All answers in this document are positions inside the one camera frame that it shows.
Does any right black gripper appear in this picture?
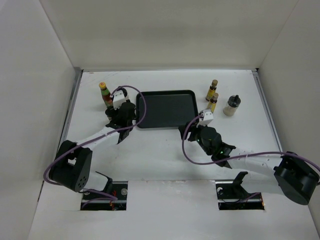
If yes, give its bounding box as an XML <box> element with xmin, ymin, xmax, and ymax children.
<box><xmin>178</xmin><ymin>119</ymin><xmax>212</xmax><ymax>156</ymax></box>

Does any small spice jar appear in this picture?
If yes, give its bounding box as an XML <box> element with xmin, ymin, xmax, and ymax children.
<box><xmin>105</xmin><ymin>107</ymin><xmax>116</xmax><ymax>121</ymax></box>

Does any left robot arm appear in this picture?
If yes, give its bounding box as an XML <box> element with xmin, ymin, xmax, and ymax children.
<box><xmin>43</xmin><ymin>101</ymin><xmax>136</xmax><ymax>200</ymax></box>

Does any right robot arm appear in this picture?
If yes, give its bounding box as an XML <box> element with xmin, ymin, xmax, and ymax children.
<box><xmin>178</xmin><ymin>122</ymin><xmax>320</xmax><ymax>205</ymax></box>

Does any left white powder shaker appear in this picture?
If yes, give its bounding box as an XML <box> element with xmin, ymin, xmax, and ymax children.
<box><xmin>122</xmin><ymin>88</ymin><xmax>129</xmax><ymax>101</ymax></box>

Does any white powder shaker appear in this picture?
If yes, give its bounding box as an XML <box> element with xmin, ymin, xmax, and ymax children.
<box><xmin>122</xmin><ymin>88</ymin><xmax>129</xmax><ymax>101</ymax></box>
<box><xmin>223</xmin><ymin>95</ymin><xmax>241</xmax><ymax>117</ymax></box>

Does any red chili sauce bottle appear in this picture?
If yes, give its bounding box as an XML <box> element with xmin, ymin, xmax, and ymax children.
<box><xmin>98</xmin><ymin>82</ymin><xmax>113</xmax><ymax>108</ymax></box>

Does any black plastic tray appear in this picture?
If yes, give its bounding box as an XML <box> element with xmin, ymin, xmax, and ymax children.
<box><xmin>135</xmin><ymin>90</ymin><xmax>198</xmax><ymax>129</ymax></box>

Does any front yellow label bottle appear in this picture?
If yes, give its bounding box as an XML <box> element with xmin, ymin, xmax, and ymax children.
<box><xmin>206</xmin><ymin>92</ymin><xmax>219</xmax><ymax>113</ymax></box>

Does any yellow label bottle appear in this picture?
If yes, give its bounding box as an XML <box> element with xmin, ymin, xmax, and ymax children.
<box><xmin>205</xmin><ymin>79</ymin><xmax>218</xmax><ymax>101</ymax></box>
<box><xmin>206</xmin><ymin>92</ymin><xmax>219</xmax><ymax>113</ymax></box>

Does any rear yellow label bottle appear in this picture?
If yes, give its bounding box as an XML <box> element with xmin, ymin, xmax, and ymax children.
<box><xmin>205</xmin><ymin>79</ymin><xmax>218</xmax><ymax>101</ymax></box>

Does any right white powder shaker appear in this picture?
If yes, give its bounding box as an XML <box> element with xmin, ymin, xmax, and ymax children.
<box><xmin>223</xmin><ymin>95</ymin><xmax>241</xmax><ymax>117</ymax></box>

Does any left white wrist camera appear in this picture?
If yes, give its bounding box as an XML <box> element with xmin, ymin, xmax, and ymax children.
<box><xmin>112</xmin><ymin>89</ymin><xmax>126</xmax><ymax>110</ymax></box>

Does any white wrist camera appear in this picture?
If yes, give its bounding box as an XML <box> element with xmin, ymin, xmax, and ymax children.
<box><xmin>197</xmin><ymin>109</ymin><xmax>214</xmax><ymax>127</ymax></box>
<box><xmin>112</xmin><ymin>89</ymin><xmax>126</xmax><ymax>110</ymax></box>

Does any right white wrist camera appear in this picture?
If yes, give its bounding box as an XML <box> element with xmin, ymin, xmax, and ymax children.
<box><xmin>197</xmin><ymin>109</ymin><xmax>214</xmax><ymax>127</ymax></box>

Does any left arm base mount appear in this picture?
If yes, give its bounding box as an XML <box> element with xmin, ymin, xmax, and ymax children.
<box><xmin>80</xmin><ymin>171</ymin><xmax>128</xmax><ymax>211</ymax></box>

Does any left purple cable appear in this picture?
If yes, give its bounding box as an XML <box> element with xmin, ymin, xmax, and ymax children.
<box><xmin>43</xmin><ymin>85</ymin><xmax>148</xmax><ymax>210</ymax></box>

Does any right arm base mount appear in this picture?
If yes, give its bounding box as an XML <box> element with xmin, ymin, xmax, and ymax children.
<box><xmin>215</xmin><ymin>171</ymin><xmax>265</xmax><ymax>211</ymax></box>

